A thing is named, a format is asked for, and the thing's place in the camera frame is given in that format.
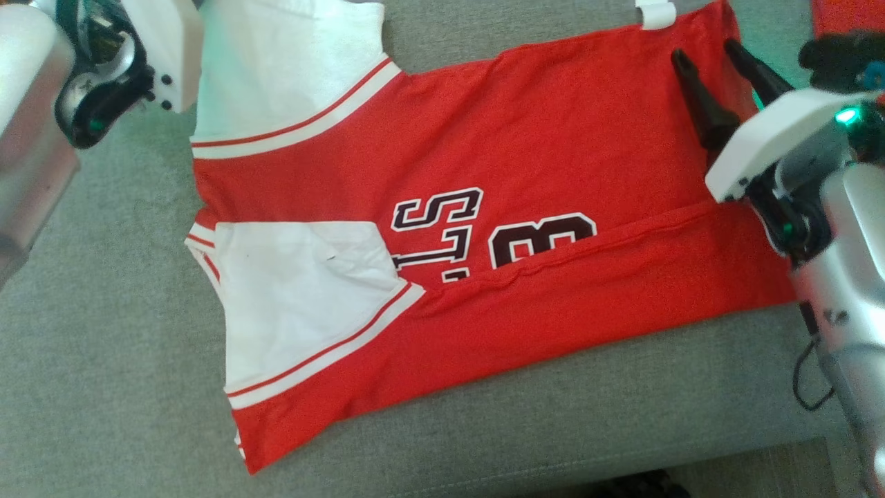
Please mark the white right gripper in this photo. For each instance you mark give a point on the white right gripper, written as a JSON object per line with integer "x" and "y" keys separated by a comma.
{"x": 781, "y": 135}

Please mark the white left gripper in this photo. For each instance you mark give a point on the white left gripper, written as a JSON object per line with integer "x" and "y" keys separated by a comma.
{"x": 173, "y": 41}

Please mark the red and white jersey shirt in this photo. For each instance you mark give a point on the red and white jersey shirt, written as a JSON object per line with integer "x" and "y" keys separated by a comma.
{"x": 553, "y": 138}

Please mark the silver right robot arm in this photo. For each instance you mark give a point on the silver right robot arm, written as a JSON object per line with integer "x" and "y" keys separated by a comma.
{"x": 857, "y": 277}

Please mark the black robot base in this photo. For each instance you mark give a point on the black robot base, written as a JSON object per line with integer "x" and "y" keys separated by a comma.
{"x": 643, "y": 486}

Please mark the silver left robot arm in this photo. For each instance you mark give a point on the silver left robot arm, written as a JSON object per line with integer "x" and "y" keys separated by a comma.
{"x": 28, "y": 138}

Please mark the folded plain red garment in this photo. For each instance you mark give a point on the folded plain red garment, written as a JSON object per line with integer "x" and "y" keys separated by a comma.
{"x": 847, "y": 15}

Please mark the large grey sofa seat cushion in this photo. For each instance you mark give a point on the large grey sofa seat cushion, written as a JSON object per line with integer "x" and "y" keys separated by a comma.
{"x": 104, "y": 346}

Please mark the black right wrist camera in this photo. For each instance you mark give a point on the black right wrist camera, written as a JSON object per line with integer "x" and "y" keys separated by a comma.
{"x": 836, "y": 59}

